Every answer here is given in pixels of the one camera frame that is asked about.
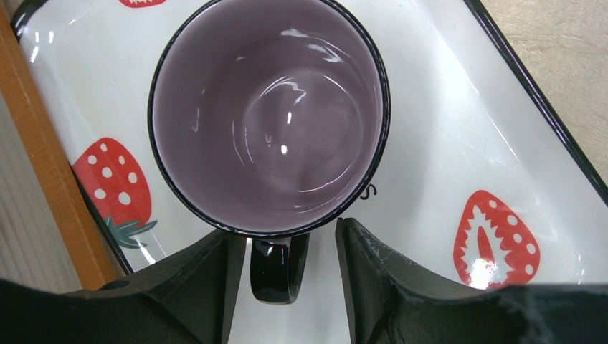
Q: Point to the lilac purple mug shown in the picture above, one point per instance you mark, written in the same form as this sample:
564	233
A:
268	119

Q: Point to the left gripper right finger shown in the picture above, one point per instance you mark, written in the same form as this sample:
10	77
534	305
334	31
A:
392	299

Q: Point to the white strawberry metal tray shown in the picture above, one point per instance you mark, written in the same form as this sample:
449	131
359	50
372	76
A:
464	134

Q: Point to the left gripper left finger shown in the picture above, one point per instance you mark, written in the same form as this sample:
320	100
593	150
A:
189	297

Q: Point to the wooden tiered shelf rack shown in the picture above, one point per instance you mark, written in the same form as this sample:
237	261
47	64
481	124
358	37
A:
76	225

